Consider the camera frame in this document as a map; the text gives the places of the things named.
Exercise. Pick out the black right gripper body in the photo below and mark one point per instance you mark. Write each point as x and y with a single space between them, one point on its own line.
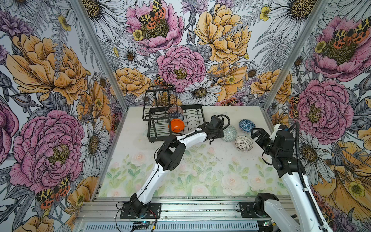
264 141

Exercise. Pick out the red patterned ceramic bowl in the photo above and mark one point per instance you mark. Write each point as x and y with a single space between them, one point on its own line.
175 109

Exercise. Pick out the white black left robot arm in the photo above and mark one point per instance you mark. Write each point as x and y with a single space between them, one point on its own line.
169 156

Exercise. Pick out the orange plastic bowl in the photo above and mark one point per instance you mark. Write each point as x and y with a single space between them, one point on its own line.
177 125

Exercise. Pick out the white brown lattice bowl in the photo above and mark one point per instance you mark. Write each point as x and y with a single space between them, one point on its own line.
244 143

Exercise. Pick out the dark blue patterned bowl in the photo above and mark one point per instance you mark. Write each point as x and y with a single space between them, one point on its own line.
246 125

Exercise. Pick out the left aluminium corner post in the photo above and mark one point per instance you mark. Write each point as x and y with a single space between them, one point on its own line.
96 45

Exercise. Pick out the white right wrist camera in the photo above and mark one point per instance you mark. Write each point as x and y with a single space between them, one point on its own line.
276 129

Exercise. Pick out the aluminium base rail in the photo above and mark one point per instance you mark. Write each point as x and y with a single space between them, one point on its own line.
180 215

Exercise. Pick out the blue floral ceramic bowl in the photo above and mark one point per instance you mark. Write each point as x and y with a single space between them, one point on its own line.
178 115

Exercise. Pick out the black wire dish rack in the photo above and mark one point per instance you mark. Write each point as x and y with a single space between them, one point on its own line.
156 103

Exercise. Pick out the green circuit board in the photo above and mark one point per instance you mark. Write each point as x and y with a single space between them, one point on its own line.
143 223

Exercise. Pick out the aluminium corner post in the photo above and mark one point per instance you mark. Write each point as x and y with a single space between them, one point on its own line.
312 22
96 45

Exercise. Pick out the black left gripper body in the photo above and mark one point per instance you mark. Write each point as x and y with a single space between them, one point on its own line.
218 133

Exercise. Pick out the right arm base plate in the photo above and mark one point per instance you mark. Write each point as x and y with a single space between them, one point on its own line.
247 210

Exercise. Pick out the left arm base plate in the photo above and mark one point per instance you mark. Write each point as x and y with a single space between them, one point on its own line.
150 210

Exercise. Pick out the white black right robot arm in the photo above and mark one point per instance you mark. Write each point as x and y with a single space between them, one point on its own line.
283 148

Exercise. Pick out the green patterned ceramic bowl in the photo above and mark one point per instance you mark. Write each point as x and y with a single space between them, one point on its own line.
230 134

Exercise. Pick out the right aluminium corner post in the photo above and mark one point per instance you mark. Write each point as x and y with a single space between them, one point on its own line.
312 22

